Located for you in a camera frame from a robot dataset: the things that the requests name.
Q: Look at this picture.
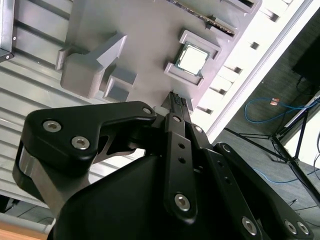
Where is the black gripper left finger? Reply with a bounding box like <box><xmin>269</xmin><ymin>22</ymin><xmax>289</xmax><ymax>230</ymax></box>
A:
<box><xmin>11</xmin><ymin>91</ymin><xmax>199</xmax><ymax>225</ymax></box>

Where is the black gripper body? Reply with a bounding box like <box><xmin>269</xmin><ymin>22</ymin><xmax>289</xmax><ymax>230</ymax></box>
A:
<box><xmin>48</xmin><ymin>154</ymin><xmax>242</xmax><ymax>240</ymax></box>

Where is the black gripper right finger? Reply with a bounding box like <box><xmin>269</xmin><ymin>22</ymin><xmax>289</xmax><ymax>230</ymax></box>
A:
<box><xmin>178</xmin><ymin>94</ymin><xmax>315</xmax><ymax>240</ymax></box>

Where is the silver CPU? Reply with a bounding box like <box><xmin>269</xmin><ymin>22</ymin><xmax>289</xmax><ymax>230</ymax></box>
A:
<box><xmin>174</xmin><ymin>42</ymin><xmax>210</xmax><ymax>76</ymax></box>

